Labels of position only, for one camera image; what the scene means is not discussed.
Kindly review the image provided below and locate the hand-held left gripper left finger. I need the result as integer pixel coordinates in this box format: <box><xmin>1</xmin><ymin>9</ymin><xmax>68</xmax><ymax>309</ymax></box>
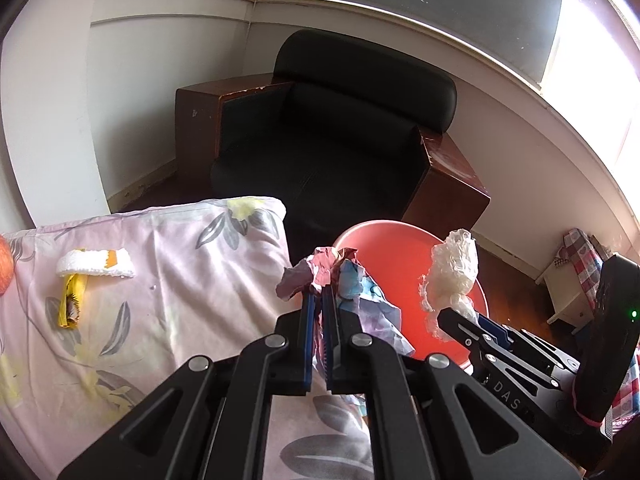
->
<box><xmin>57</xmin><ymin>290</ymin><xmax>322</xmax><ymax>480</ymax></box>

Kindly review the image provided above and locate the yellow snack wrapper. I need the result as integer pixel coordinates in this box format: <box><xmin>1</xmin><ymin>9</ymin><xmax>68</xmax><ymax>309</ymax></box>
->
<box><xmin>58</xmin><ymin>274</ymin><xmax>88</xmax><ymax>328</ymax></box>

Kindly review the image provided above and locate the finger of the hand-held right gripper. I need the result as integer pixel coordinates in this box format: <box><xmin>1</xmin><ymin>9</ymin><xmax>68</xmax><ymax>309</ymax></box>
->
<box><xmin>437</xmin><ymin>307</ymin><xmax>562</xmax><ymax>394</ymax></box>
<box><xmin>474</xmin><ymin>312</ymin><xmax>577</xmax><ymax>374</ymax></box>

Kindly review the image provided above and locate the checked cloth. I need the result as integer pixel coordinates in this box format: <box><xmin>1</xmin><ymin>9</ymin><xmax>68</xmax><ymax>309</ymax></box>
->
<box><xmin>559</xmin><ymin>228</ymin><xmax>607</xmax><ymax>306</ymax></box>

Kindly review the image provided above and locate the pink floral cloth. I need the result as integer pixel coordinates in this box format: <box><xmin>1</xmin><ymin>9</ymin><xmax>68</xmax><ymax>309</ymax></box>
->
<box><xmin>0</xmin><ymin>196</ymin><xmax>376</xmax><ymax>480</ymax></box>

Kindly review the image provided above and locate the blue pink paper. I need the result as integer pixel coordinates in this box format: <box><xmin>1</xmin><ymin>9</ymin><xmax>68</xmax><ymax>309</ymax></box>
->
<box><xmin>276</xmin><ymin>246</ymin><xmax>416</xmax><ymax>418</ymax></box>

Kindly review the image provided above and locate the red apple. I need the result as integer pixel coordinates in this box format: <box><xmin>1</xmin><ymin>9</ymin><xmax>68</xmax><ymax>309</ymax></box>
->
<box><xmin>0</xmin><ymin>237</ymin><xmax>17</xmax><ymax>295</ymax></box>

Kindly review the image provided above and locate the black leather armchair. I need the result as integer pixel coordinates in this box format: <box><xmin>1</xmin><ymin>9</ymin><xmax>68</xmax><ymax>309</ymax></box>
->
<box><xmin>175</xmin><ymin>29</ymin><xmax>492</xmax><ymax>261</ymax></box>

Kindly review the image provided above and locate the white foam piece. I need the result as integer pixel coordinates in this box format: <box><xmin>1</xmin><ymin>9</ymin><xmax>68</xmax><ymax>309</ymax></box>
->
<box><xmin>55</xmin><ymin>248</ymin><xmax>136</xmax><ymax>279</ymax></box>

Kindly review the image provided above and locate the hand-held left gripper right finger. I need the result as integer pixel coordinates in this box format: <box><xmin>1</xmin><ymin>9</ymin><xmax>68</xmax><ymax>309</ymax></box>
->
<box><xmin>322</xmin><ymin>287</ymin><xmax>583</xmax><ymax>480</ymax></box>

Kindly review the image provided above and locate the red plastic bucket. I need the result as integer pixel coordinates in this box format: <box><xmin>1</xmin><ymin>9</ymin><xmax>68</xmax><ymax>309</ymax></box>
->
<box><xmin>332</xmin><ymin>220</ymin><xmax>488</xmax><ymax>376</ymax></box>

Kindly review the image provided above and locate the small white table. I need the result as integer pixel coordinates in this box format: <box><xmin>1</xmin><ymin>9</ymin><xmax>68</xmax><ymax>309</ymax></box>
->
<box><xmin>535</xmin><ymin>260</ymin><xmax>598</xmax><ymax>332</ymax></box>

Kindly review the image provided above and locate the clear plastic bag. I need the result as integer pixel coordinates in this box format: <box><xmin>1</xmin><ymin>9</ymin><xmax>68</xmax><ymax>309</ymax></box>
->
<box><xmin>419</xmin><ymin>229</ymin><xmax>481</xmax><ymax>343</ymax></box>

